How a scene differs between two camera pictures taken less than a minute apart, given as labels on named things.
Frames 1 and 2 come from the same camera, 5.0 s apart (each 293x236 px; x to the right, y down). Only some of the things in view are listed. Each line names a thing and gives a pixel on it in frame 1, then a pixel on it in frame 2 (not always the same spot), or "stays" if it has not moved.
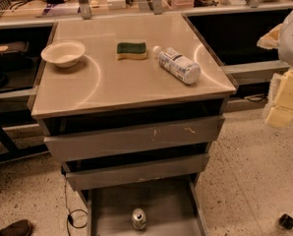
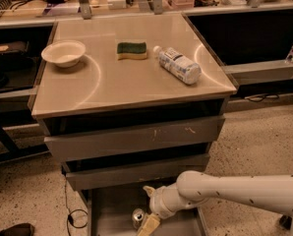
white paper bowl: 65,53 stays
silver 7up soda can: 139,218 stays
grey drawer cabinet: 129,104 stays
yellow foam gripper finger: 286,97 -> 148,224
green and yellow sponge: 135,50 stays
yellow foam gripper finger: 270,40 -> 149,190
